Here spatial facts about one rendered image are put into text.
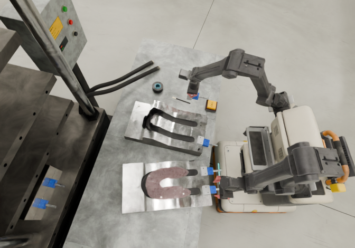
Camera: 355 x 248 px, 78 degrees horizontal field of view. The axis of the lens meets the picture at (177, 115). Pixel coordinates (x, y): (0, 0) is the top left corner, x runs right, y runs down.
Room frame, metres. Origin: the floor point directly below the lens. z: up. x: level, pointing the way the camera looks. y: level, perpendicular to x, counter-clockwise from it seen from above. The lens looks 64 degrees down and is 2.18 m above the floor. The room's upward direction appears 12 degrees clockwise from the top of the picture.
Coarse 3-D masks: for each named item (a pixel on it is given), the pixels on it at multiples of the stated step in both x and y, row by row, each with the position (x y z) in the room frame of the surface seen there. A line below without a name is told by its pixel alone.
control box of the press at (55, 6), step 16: (32, 0) 0.74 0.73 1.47; (48, 0) 0.76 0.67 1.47; (64, 0) 0.86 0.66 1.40; (0, 16) 0.62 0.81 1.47; (16, 16) 0.63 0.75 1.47; (48, 16) 0.71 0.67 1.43; (64, 16) 0.81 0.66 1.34; (64, 32) 0.76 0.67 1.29; (80, 32) 0.88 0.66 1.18; (32, 48) 0.62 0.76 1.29; (64, 48) 0.71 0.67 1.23; (80, 48) 0.82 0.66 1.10; (48, 64) 0.62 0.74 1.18; (80, 80) 0.75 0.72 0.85
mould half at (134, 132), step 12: (144, 108) 0.63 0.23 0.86; (168, 108) 0.64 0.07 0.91; (132, 120) 0.53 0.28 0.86; (156, 120) 0.53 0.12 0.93; (168, 120) 0.56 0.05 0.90; (192, 120) 0.61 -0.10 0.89; (204, 120) 0.62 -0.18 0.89; (132, 132) 0.45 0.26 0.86; (144, 132) 0.44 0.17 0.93; (156, 132) 0.46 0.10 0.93; (180, 132) 0.51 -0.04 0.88; (192, 132) 0.52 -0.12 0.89; (204, 132) 0.54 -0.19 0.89; (156, 144) 0.41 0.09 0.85; (168, 144) 0.41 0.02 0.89; (180, 144) 0.43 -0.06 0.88; (192, 144) 0.45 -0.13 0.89
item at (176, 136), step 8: (152, 112) 0.59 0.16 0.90; (160, 112) 0.60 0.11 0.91; (144, 120) 0.54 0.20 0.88; (176, 120) 0.59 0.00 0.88; (184, 120) 0.60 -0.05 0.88; (144, 128) 0.48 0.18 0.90; (152, 128) 0.49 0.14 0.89; (160, 128) 0.49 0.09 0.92; (168, 136) 0.46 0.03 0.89; (176, 136) 0.48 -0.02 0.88; (184, 136) 0.49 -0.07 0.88
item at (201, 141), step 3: (198, 138) 0.48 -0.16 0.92; (201, 138) 0.49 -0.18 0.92; (198, 141) 0.46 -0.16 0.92; (201, 141) 0.47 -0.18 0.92; (204, 141) 0.47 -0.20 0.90; (207, 141) 0.48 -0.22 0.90; (198, 144) 0.45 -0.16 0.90; (201, 144) 0.45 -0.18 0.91; (204, 144) 0.46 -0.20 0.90; (207, 144) 0.46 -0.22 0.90; (210, 144) 0.47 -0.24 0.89; (213, 144) 0.47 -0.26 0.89
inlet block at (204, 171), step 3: (201, 168) 0.31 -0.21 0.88; (204, 168) 0.32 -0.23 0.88; (207, 168) 0.32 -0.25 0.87; (210, 168) 0.33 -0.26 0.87; (201, 171) 0.29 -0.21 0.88; (204, 171) 0.30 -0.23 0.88; (207, 171) 0.30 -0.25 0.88; (210, 171) 0.31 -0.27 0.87; (213, 171) 0.31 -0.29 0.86; (216, 171) 0.32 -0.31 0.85; (201, 174) 0.28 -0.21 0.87; (204, 174) 0.28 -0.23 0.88; (207, 174) 0.28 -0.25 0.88; (210, 174) 0.29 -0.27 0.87
